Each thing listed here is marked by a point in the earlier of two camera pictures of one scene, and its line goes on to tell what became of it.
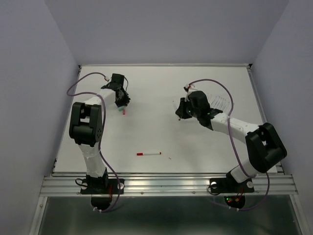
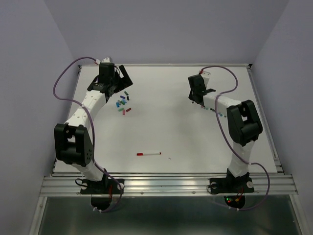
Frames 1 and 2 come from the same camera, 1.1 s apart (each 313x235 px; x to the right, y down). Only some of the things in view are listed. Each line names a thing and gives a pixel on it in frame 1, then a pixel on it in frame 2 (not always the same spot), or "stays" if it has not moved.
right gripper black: (181, 110) → (190, 94)
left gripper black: (125, 100) → (124, 82)
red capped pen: (148, 153) stays
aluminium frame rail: (277, 186) stays
